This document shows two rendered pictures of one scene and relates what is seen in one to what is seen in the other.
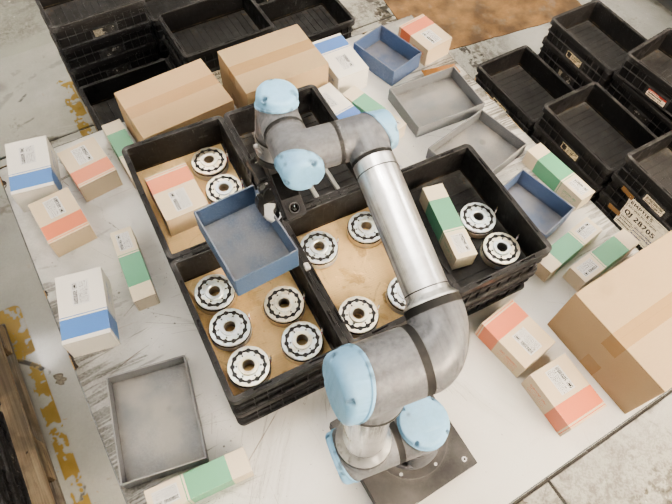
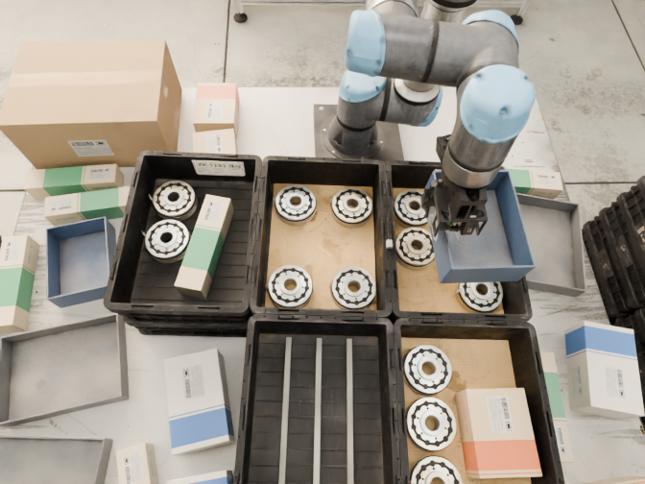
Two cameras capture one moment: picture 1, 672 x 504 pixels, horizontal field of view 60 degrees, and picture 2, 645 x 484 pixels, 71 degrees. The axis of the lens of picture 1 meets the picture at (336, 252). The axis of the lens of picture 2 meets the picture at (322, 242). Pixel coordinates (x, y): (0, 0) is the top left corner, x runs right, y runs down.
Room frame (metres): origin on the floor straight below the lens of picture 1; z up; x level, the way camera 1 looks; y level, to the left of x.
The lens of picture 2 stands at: (1.15, 0.14, 1.84)
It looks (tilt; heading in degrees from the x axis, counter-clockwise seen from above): 64 degrees down; 208
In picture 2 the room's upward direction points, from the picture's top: 6 degrees clockwise
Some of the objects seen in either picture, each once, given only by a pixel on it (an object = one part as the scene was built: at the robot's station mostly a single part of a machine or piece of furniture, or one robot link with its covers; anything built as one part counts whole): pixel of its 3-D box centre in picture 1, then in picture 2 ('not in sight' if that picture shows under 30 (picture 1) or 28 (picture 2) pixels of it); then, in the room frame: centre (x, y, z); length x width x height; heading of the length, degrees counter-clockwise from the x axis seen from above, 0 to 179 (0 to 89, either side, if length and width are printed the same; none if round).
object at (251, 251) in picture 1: (246, 238); (475, 225); (0.65, 0.20, 1.11); 0.20 x 0.15 x 0.07; 36
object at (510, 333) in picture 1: (514, 337); (217, 159); (0.64, -0.50, 0.74); 0.16 x 0.12 x 0.07; 43
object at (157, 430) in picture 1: (156, 418); (541, 243); (0.34, 0.41, 0.73); 0.27 x 0.20 x 0.05; 23
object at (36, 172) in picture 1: (34, 173); not in sight; (1.03, 0.94, 0.75); 0.20 x 0.12 x 0.09; 25
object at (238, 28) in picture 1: (222, 63); not in sight; (1.99, 0.58, 0.37); 0.40 x 0.30 x 0.45; 125
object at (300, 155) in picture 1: (303, 152); (473, 58); (0.65, 0.07, 1.42); 0.11 x 0.11 x 0.08; 25
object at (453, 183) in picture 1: (459, 225); (195, 237); (0.90, -0.33, 0.87); 0.40 x 0.30 x 0.11; 32
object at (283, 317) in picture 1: (284, 303); (416, 246); (0.62, 0.12, 0.86); 0.10 x 0.10 x 0.01
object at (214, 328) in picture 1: (229, 327); not in sight; (0.54, 0.24, 0.86); 0.10 x 0.10 x 0.01
